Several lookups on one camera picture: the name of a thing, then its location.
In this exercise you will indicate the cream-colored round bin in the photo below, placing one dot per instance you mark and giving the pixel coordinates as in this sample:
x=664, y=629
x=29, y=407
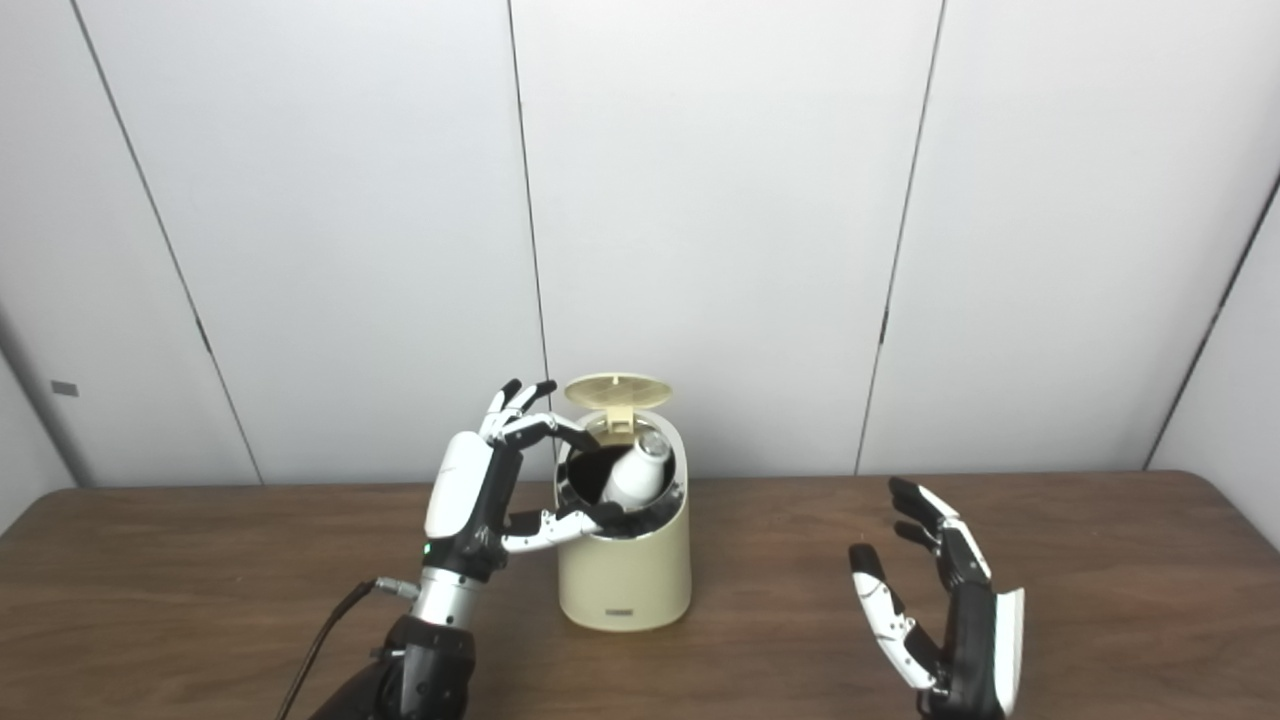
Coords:
x=625, y=580

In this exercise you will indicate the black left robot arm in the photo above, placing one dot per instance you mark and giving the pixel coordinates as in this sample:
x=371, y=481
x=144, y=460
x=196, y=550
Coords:
x=430, y=660

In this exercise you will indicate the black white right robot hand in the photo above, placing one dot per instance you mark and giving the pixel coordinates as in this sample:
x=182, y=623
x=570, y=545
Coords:
x=975, y=650

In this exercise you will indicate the cream round bin lid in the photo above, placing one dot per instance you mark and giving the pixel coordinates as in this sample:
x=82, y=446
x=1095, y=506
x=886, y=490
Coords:
x=615, y=390

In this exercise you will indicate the small grey wall sticker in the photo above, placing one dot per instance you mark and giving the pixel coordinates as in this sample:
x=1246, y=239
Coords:
x=65, y=388

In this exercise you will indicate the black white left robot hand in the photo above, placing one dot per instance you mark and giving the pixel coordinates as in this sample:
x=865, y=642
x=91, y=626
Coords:
x=460, y=490

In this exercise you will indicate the small white plastic bottle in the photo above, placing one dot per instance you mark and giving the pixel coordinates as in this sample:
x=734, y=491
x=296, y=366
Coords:
x=635, y=475

